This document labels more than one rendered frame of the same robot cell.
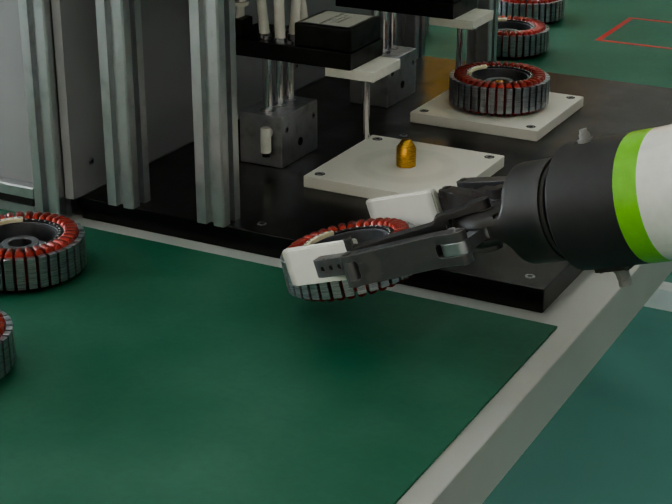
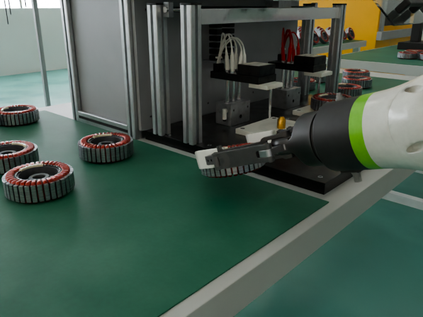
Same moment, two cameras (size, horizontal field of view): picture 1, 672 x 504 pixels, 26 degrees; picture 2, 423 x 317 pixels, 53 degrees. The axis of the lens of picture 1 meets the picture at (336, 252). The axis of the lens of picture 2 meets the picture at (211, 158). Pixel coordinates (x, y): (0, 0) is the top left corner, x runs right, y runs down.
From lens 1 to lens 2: 48 cm
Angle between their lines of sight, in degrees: 14
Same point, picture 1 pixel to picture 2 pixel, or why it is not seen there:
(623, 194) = (354, 126)
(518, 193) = (301, 126)
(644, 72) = not seen: hidden behind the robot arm
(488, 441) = (270, 257)
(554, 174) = (318, 116)
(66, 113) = (138, 95)
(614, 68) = not seen: hidden behind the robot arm
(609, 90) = not seen: hidden behind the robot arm
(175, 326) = (151, 183)
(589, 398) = (374, 235)
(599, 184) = (342, 120)
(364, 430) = (207, 243)
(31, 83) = (126, 82)
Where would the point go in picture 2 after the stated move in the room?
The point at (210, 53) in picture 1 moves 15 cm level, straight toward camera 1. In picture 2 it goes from (188, 68) to (169, 80)
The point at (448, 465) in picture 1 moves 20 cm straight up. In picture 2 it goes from (242, 268) to (246, 107)
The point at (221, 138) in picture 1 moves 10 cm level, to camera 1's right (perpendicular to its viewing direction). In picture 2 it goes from (192, 105) to (240, 109)
